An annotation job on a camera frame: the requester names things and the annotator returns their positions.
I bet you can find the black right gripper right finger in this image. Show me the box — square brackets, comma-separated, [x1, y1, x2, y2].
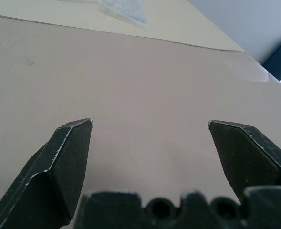
[207, 120, 281, 206]

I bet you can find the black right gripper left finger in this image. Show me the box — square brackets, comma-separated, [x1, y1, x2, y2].
[0, 118, 94, 229]

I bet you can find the dark cabinet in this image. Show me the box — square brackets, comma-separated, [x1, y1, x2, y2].
[261, 35, 281, 93]

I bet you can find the clear plastic bag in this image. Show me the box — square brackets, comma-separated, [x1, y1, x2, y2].
[58, 0, 148, 30]

